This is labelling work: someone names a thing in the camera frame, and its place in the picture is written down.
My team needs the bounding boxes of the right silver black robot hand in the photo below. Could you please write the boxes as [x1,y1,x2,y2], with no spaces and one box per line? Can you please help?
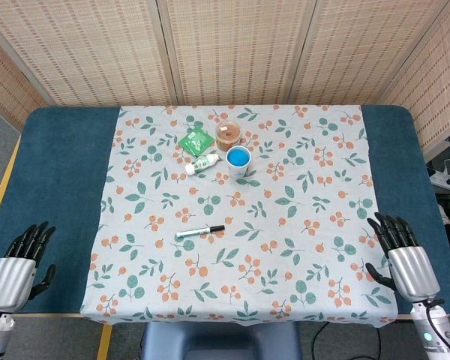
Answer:
[364,211,446,303]

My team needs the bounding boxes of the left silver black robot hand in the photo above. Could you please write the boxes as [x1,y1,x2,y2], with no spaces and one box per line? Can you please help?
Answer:
[0,220,57,313]

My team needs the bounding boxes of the green white marker pen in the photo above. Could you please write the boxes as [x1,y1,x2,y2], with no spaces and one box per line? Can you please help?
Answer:
[175,226,212,240]

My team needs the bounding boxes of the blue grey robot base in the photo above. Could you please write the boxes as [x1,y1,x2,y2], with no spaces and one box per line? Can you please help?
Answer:
[140,320,303,360]

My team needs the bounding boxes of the white floor device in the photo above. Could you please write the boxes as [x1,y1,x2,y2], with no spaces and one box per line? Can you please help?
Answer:
[427,157,450,193]

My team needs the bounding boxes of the dark blue table cover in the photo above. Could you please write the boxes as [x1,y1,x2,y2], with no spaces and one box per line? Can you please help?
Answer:
[0,105,450,320]

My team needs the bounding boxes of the floral print tablecloth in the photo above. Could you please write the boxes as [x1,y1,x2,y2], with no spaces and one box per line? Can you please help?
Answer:
[78,104,399,324]

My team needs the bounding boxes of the white paper cup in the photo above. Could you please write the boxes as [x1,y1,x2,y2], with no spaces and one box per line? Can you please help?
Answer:
[225,145,252,179]

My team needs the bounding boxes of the white bottle green label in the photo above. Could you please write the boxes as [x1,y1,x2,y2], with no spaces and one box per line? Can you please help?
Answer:
[184,152,221,176]

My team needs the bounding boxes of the clear jar brown contents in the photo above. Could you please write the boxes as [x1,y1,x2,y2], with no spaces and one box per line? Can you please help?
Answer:
[214,120,242,153]

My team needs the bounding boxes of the green foil packet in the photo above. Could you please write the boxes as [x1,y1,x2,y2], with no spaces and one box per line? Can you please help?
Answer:
[177,126,216,158]

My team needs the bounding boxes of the woven bamboo folding screen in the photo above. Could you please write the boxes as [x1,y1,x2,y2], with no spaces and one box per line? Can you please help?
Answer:
[0,0,450,163]

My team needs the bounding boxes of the black floor cable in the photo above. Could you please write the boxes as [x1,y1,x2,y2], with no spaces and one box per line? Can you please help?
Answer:
[311,320,383,360]

